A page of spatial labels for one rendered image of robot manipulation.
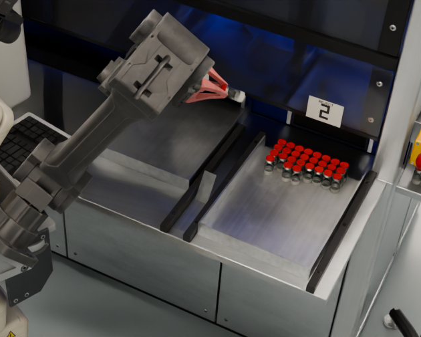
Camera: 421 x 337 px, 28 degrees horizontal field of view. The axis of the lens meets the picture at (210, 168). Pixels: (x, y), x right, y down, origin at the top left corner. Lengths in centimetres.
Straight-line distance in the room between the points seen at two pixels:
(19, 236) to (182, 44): 45
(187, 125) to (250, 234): 39
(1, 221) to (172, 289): 134
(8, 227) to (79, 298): 148
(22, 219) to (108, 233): 126
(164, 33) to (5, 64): 111
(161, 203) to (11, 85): 58
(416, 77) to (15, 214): 90
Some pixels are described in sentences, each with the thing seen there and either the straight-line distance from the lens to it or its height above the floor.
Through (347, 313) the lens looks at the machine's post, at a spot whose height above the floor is 38.
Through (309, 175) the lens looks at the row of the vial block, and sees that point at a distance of 194.
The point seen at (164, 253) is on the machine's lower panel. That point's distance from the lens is 254.
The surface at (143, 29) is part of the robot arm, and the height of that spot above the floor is 159.
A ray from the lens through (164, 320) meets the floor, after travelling 277.
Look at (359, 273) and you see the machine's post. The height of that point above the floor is 55.
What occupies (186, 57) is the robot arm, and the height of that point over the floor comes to 156.
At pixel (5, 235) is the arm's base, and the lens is 137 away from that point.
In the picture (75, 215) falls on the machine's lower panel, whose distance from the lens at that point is 265.
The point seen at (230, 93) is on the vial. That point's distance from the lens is 162.
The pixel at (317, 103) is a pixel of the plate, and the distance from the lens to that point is 194.
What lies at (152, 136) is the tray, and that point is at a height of 88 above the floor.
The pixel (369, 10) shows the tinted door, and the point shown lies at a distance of 179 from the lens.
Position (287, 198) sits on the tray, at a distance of 191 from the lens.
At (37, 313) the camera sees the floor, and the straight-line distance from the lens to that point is 281.
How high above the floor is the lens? 220
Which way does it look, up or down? 42 degrees down
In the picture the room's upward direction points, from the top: 4 degrees clockwise
